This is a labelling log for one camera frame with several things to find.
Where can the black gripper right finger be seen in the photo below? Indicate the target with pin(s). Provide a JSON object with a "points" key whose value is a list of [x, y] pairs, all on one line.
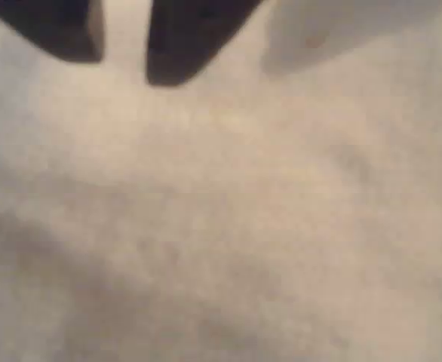
{"points": [[191, 37]]}

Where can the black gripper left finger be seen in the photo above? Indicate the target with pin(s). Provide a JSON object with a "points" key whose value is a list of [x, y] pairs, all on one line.
{"points": [[47, 26]]}

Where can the white creased cloth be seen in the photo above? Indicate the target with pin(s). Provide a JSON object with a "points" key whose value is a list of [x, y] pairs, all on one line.
{"points": [[221, 226]]}

